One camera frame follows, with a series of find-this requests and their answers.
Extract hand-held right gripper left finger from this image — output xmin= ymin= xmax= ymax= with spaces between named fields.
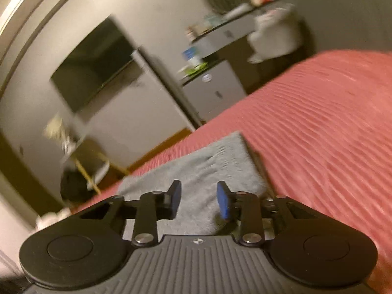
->
xmin=78 ymin=179 xmax=183 ymax=248

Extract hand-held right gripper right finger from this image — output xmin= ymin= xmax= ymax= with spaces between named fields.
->
xmin=216 ymin=181 xmax=322 ymax=247

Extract grey pants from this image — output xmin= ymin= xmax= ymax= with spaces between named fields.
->
xmin=118 ymin=131 xmax=270 ymax=237

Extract white wardrobe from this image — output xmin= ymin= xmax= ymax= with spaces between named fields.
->
xmin=75 ymin=48 xmax=204 ymax=168

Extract black bag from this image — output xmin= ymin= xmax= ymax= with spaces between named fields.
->
xmin=60 ymin=170 xmax=95 ymax=204

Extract grey mini fridge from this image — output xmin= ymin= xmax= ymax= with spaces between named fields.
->
xmin=181 ymin=60 xmax=247 ymax=123

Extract green packet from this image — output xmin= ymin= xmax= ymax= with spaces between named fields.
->
xmin=181 ymin=63 xmax=209 ymax=79

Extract pink ribbed blanket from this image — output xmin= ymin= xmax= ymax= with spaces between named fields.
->
xmin=72 ymin=49 xmax=392 ymax=294

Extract blue and white box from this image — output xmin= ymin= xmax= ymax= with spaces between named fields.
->
xmin=183 ymin=47 xmax=201 ymax=65

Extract grey desk with drawers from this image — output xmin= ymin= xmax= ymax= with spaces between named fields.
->
xmin=191 ymin=1 xmax=284 ymax=59

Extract teal container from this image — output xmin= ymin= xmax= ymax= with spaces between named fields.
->
xmin=202 ymin=14 xmax=223 ymax=31

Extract black wall television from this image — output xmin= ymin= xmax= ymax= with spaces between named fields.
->
xmin=50 ymin=15 xmax=144 ymax=114

